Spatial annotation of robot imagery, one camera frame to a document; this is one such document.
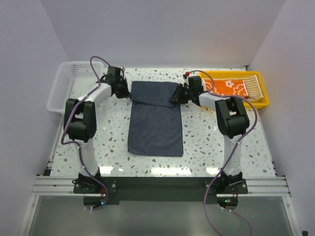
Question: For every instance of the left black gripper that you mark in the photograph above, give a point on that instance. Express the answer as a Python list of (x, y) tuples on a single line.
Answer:
[(126, 93)]

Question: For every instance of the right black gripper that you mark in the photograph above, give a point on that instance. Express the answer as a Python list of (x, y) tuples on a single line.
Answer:
[(176, 98)]

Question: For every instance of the dark grey towel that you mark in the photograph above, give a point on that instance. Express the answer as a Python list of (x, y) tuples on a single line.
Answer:
[(155, 127)]

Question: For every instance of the orange white patterned cloth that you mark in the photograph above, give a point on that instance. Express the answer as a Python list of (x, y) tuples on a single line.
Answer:
[(226, 87)]

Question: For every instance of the yellow striped Doraemon towel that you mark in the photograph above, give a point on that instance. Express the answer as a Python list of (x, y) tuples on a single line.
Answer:
[(253, 88)]

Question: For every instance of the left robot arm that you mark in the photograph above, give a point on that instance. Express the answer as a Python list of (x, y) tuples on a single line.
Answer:
[(80, 123)]

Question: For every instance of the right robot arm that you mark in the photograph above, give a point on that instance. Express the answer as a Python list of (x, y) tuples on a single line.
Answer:
[(232, 121)]

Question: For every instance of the white plastic laundry basket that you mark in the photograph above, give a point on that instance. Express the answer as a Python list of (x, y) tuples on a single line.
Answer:
[(73, 79)]

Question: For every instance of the yellow plastic tray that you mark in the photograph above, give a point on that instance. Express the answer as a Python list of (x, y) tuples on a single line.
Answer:
[(238, 75)]

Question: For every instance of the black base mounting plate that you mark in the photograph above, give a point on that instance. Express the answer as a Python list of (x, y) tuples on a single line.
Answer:
[(101, 191)]

